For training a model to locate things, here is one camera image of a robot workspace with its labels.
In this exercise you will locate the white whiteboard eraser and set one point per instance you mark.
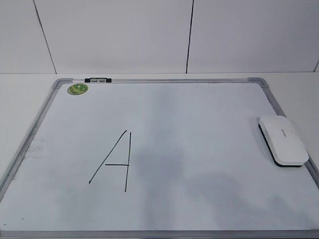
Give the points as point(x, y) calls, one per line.
point(285, 145)

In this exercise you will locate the green round magnet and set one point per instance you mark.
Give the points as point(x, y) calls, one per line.
point(77, 89)

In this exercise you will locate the whiteboard with grey frame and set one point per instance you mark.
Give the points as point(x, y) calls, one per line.
point(182, 158)

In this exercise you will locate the black clip on frame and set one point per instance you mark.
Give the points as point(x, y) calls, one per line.
point(97, 80)

